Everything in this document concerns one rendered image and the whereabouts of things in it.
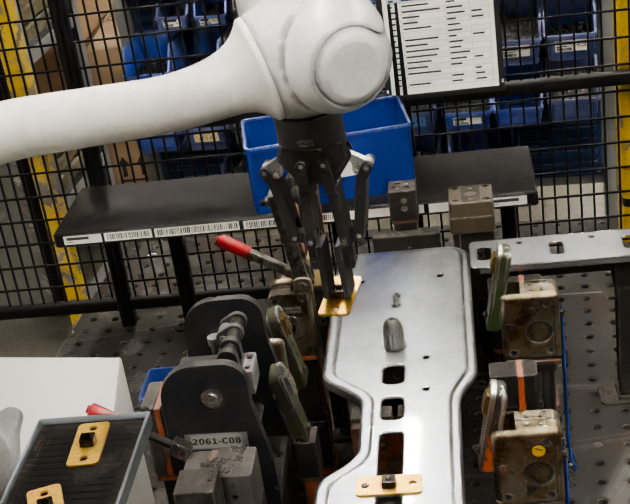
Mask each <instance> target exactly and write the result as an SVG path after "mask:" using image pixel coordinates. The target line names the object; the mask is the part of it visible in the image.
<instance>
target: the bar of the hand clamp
mask: <svg viewBox="0 0 630 504"><path fill-rule="evenodd" d="M291 192H292V193H291V195H292V197H293V200H294V202H295V203H297V204H301V197H300V195H299V190H298V185H296V186H293V188H292V189H291ZM260 205H261V207H263V206H266V207H267V208H270V209H271V212H272V215H273V218H274V221H275V224H276V226H277V229H278V232H279V235H280V238H281V241H282V244H283V247H284V250H285V253H286V256H287V259H288V262H289V265H290V268H291V271H292V274H293V277H294V279H295V278H297V277H299V276H306V277H308V278H310V279H311V281H312V284H314V279H313V276H312V273H311V270H310V267H309V264H308V261H307V258H306V254H305V251H304V248H303V245H302V243H301V242H298V243H293V242H291V241H290V238H289V236H288V233H287V231H286V228H285V226H284V223H283V220H282V218H281V215H280V213H279V210H278V208H277V205H276V203H275V200H274V197H273V195H272V192H271V190H270V189H269V192H268V196H266V197H265V199H264V200H260ZM308 274H309V275H310V277H309V276H308Z"/></svg>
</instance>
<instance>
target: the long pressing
mask: <svg viewBox="0 0 630 504"><path fill-rule="evenodd" d="M357 256H358V260H357V263H356V266H355V268H352V271H353V276H361V277H362V281H364V283H361V284H360V287H359V290H358V293H357V296H356V299H355V302H354V304H353V307H352V310H351V313H350V314H349V315H347V316H330V321H329V328H328V336H327V343H326V351H325V358H324V365H323V373H322V377H323V383H324V386H325V387H326V388H327V389H328V390H329V391H331V392H333V393H335V394H337V395H339V396H341V397H343V398H345V399H347V400H349V401H351V402H353V403H355V404H356V405H358V406H359V407H360V409H361V412H360V425H359V437H358V450H357V454H356V456H355V457H354V459H353V460H352V461H350V462H349V463H348V464H346V465H345V466H343V467H342V468H340V469H338V470H337V471H335V472H334V473H332V474H330V475H329V476H327V477H326V478H324V479H323V480H322V481H321V482H320V483H319V484H318V486H317V488H316V490H315V496H314V504H377V501H378V500H379V499H380V498H384V497H398V498H400V499H401V504H466V496H465V475H464V454H463V433H462V412H461V402H462V399H463V397H464V395H465V394H466V393H467V391H468V390H469V388H470V387H471V385H472V384H473V383H474V381H475V380H476V378H477V375H478V368H477V354H476V340H475V327H474V313H473V299H472V285H471V271H470V259H469V254H468V252H467V251H465V250H463V249H461V248H458V247H450V246H449V247H435V248H424V249H412V250H400V251H389V252H377V253H365V254H357ZM437 275H443V276H442V277H437ZM396 292H397V293H399V295H400V297H399V298H398V302H399V305H400V306H399V307H393V305H394V304H393V296H394V293H396ZM390 317H395V318H397V319H398V320H399V321H400V322H401V324H402V326H403V331H404V339H405V345H406V346H405V348H404V349H403V350H401V351H398V352H388V351H386V350H385V349H384V342H383V334H382V327H383V323H384V321H385V320H386V319H387V318H390ZM425 356H428V357H429V358H428V359H424V358H423V357H425ZM389 367H403V368H404V381H403V382H402V383H399V384H384V383H383V378H384V370H385V369H386V368H389ZM424 388H430V389H429V390H427V391H424V390H423V389H424ZM388 399H402V400H403V417H402V418H400V419H397V420H383V419H381V415H382V402H383V401H385V400H388ZM386 434H401V435H402V436H403V441H402V474H415V473H420V474H422V476H423V491H422V492H421V493H419V494H406V495H390V496H373V497H357V496H356V495H355V489H356V479H357V478H359V477H367V476H378V472H379V453H380V438H381V436H383V435H386Z"/></svg>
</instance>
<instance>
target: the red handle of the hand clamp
mask: <svg viewBox="0 0 630 504"><path fill-rule="evenodd" d="M216 242H217V243H218V245H217V246H218V247H220V248H222V249H224V250H226V251H229V252H231V253H233V254H235V255H237V256H239V257H242V258H244V259H250V260H252V261H254V262H256V263H258V264H261V265H263V266H265V267H267V268H269V269H271V270H274V271H276V272H278V273H280V274H282V275H285V276H287V277H289V278H291V279H293V280H294V277H293V274H292V271H291V268H290V266H289V265H287V264H285V263H283V262H281V261H278V260H276V259H274V258H272V257H270V256H268V255H265V254H263V253H261V252H259V251H257V250H254V249H252V247H251V246H249V245H247V244H245V243H243V242H240V241H238V240H236V239H234V238H232V237H230V236H227V235H225V234H222V236H220V235H218V237H217V239H216Z"/></svg>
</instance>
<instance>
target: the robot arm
mask: <svg viewBox="0 0 630 504"><path fill-rule="evenodd" d="M235 2H236V7H237V11H238V16H239V18H237V19H235V20H234V24H233V28H232V31H231V33H230V36H229V38H228V39H227V41H226V42H225V44H224V45H223V46H222V47H221V48H220V49H219V50H217V51H216V52H215V53H213V54H212V55H210V56H209V57H207V58H205V59H203V60H201V61H199V62H197V63H195V64H193V65H191V66H188V67H186V68H183V69H181V70H178V71H175V72H172V73H169V74H165V75H161V76H157V77H152V78H147V79H142V80H135V81H129V82H122V83H115V84H108V85H101V86H94V87H87V88H80V89H73V90H65V91H58V92H51V93H44V94H38V95H31V96H25V97H19V98H14V99H9V100H4V101H0V165H3V164H6V163H10V162H13V161H17V160H21V159H25V158H30V157H35V156H40V155H46V154H52V153H58V152H64V151H70V150H76V149H82V148H88V147H94V146H100V145H105V144H111V143H117V142H123V141H129V140H135V139H141V138H147V137H152V136H158V135H163V134H168V133H174V132H178V131H183V130H187V129H191V128H195V127H199V126H202V125H206V124H209V123H213V122H216V121H219V120H223V119H226V118H229V117H233V116H236V115H240V114H245V113H254V112H256V113H263V114H266V115H269V116H272V117H273V121H274V126H275V131H276V136H277V141H278V145H279V148H278V152H277V155H276V157H275V158H274V159H272V160H269V159H268V160H265V162H264V163H263V165H262V167H261V169H260V171H259V175H260V177H261V178H262V179H263V180H264V181H265V183H266V184H267V185H268V186H269V187H270V190H271V192H272V195H273V197H274V200H275V203H276V205H277V208H278V210H279V213H280V215H281V218H282V220H283V223H284V226H285V228H286V231H287V233H288V236H289V238H290V241H291V242H293V243H298V242H301V243H304V244H305V245H306V246H307V247H308V252H309V258H310V264H311V267H312V269H319V272H320V278H321V284H322V290H323V296H324V299H331V296H332V295H331V290H332V287H333V285H335V281H334V275H333V268H332V262H331V256H330V250H329V243H328V237H327V235H321V236H320V233H321V230H320V227H319V217H318V208H317V198H316V189H315V185H316V184H321V185H324V189H325V193H326V194H327V195H328V199H329V203H330V207H331V210H332V214H333V218H334V222H335V226H336V230H337V233H338V238H337V240H336V243H335V246H334V250H335V255H336V260H337V265H338V270H339V275H340V280H341V285H342V290H343V294H344V298H351V296H352V293H353V290H354V287H355V281H354V276H353V271H352V268H355V266H356V263H357V260H358V256H357V252H356V246H355V241H356V240H363V239H364V237H365V234H366V231H367V229H368V214H369V175H370V172H371V170H372V167H373V164H374V162H375V156H374V155H373V154H371V153H369V154H366V155H362V154H360V153H358V152H355V151H353V147H352V145H351V144H350V142H349V141H348V139H347V137H346V132H345V126H344V120H343V113H348V112H352V111H354V110H357V109H359V108H361V107H363V106H365V105H367V104H368V103H370V102H371V101H372V100H373V99H375V98H376V96H377V95H378V94H379V93H380V92H381V91H382V89H383V87H384V86H385V84H386V82H387V80H388V78H389V75H390V71H391V67H392V56H393V52H392V47H391V44H390V40H389V38H388V36H387V33H386V29H385V26H384V23H383V20H382V17H381V15H380V14H379V12H378V11H377V9H376V8H375V7H374V5H373V4H372V3H371V2H370V1H369V0H235ZM348 162H351V164H352V171H353V172H354V174H356V175H357V177H356V180H355V211H354V226H352V222H351V218H350V214H349V210H348V206H347V202H346V198H345V194H344V190H343V186H342V177H341V174H342V172H343V170H344V169H345V167H346V165H347V164H348ZM282 167H283V168H284V169H285V170H286V171H287V172H288V173H289V174H290V175H291V176H292V177H293V178H295V179H296V180H297V181H298V190H299V195H300V197H301V206H302V215H303V223H302V221H301V218H300V216H299V213H298V210H297V208H296V205H295V203H294V200H293V197H292V195H291V192H290V190H289V187H288V184H287V182H286V179H285V177H284V175H283V172H284V170H283V168H282ZM303 224H304V226H303ZM319 236H320V237H319ZM22 423H23V413H22V411H21V410H20V409H18V408H16V407H13V406H10V407H7V408H4V409H3V410H1V411H0V500H1V498H2V495H3V493H4V491H5V489H6V487H7V485H8V483H9V481H10V479H11V477H12V475H13V473H14V471H15V468H16V466H17V464H18V462H19V460H20V458H21V444H20V431H21V426H22Z"/></svg>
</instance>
